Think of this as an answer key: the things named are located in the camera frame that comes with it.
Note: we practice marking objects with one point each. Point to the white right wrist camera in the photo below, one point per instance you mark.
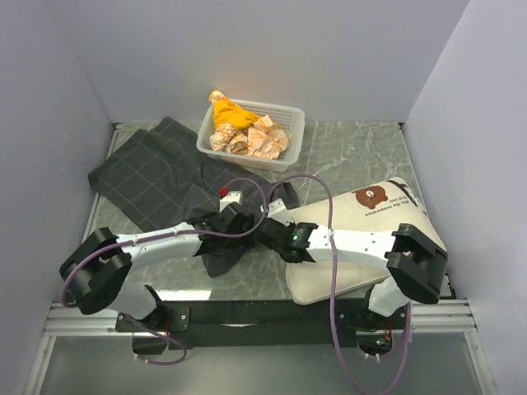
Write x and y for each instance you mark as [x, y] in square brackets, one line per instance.
[277, 211]

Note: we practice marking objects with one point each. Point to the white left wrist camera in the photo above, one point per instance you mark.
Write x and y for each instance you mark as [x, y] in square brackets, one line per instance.
[228, 197]

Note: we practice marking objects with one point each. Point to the white plastic basket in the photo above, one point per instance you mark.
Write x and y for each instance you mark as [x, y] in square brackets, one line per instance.
[291, 119]

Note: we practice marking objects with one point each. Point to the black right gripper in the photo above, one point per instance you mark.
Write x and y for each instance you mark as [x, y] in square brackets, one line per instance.
[291, 226]

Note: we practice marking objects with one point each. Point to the cream pillow with bear print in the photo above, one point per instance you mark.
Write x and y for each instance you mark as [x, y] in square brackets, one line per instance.
[376, 208]

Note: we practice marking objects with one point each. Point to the crumpled orange white paper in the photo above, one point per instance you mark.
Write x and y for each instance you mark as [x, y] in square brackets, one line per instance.
[263, 139]

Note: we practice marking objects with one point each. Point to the dark grey checked pillowcase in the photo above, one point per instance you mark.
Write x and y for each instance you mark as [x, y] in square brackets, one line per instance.
[158, 178]

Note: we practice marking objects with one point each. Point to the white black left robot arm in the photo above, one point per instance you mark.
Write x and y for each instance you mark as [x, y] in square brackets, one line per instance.
[94, 276]

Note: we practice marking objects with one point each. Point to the black base beam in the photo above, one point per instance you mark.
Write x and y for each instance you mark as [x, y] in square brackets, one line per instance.
[351, 317]

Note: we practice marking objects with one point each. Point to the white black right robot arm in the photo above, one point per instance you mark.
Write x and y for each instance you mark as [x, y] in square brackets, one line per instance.
[416, 264]

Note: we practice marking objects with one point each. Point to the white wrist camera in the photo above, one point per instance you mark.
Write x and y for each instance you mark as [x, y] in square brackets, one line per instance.
[228, 197]
[277, 211]

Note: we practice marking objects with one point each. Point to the yellow cloth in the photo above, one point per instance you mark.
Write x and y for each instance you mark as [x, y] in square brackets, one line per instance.
[229, 112]

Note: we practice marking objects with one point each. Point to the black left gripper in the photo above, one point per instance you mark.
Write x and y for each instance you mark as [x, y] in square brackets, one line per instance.
[245, 241]

